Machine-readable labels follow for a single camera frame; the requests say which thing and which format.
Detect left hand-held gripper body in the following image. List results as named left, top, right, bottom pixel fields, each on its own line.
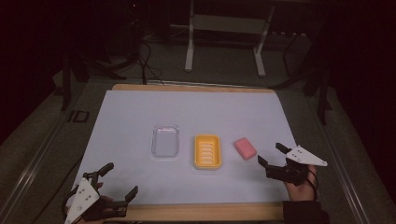
left=64, top=173, right=129, bottom=224

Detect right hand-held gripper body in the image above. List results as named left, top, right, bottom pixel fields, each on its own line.
left=264, top=145, right=329, bottom=187

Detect pink soap bar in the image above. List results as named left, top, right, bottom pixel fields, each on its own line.
left=233, top=136, right=258, bottom=161

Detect yellow soap dish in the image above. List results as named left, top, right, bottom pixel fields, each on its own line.
left=193, top=133, right=222, bottom=171

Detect clear plastic lid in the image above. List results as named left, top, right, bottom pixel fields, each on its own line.
left=150, top=124, right=181, bottom=159

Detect person's right hand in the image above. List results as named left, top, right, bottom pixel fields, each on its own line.
left=283, top=164, right=318, bottom=203

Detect person's left hand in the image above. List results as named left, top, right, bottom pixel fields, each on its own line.
left=74, top=181, right=116, bottom=224

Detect black stand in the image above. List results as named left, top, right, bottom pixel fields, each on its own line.
left=60, top=52, right=127, bottom=112
left=270, top=31, right=333, bottom=126

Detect white table mat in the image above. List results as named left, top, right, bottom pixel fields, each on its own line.
left=72, top=90, right=297, bottom=206

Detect white metal stand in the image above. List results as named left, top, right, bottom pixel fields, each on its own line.
left=169, top=0, right=276, bottom=78

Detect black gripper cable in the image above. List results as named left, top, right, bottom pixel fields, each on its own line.
left=306, top=169, right=319, bottom=201
left=61, top=185, right=79, bottom=217

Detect metal floor rail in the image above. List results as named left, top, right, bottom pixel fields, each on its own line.
left=312, top=119, right=373, bottom=224
left=0, top=102, right=73, bottom=220

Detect black floor cables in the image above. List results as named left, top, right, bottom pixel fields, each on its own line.
left=136, top=40, right=166, bottom=86

